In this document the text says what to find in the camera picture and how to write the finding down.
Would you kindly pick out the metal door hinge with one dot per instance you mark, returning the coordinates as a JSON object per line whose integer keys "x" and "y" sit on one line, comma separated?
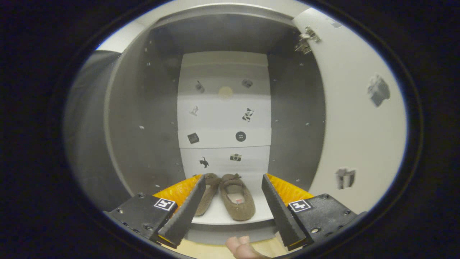
{"x": 305, "y": 41}

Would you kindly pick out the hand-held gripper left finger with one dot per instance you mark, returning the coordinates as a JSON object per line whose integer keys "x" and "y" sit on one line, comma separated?
{"x": 187, "y": 216}

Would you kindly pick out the dark grey shoe cabinet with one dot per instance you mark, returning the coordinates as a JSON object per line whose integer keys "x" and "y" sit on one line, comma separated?
{"x": 143, "y": 126}

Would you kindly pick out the brown fuzzy shoe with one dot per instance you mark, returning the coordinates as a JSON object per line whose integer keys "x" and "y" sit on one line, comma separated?
{"x": 240, "y": 210}
{"x": 210, "y": 194}

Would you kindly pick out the black backdrop cloth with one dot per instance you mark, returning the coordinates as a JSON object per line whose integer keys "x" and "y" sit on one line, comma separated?
{"x": 86, "y": 136}

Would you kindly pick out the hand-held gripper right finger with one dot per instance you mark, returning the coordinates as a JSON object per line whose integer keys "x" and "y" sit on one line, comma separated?
{"x": 280, "y": 216}

